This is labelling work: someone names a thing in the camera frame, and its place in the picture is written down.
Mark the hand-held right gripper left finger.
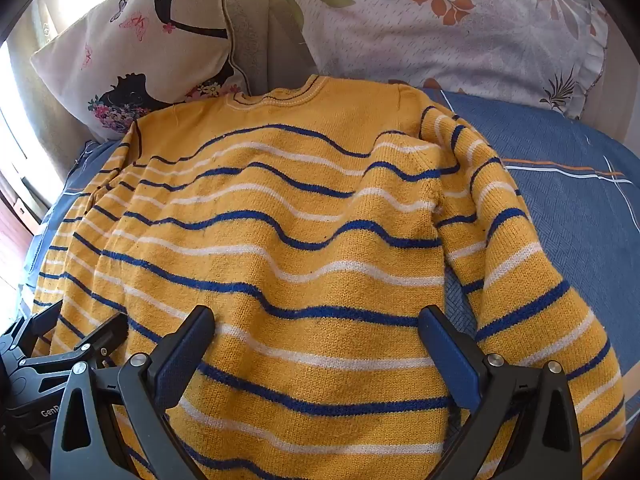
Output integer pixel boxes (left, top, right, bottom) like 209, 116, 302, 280
50, 305, 216, 480

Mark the blue checked bed sheet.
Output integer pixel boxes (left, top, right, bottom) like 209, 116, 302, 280
17, 87, 640, 480

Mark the white leaf print pillow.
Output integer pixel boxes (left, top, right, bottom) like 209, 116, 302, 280
252, 0, 613, 121

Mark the yellow striped knit sweater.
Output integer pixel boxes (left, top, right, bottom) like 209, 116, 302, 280
32, 74, 626, 480

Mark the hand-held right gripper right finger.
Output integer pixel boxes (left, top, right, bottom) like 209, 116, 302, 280
417, 305, 584, 480

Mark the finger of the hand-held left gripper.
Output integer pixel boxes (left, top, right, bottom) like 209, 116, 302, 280
22, 312, 129, 376
0, 301, 63, 358

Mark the beige silhouette print pillow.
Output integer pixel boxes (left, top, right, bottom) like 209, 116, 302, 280
30, 0, 251, 143

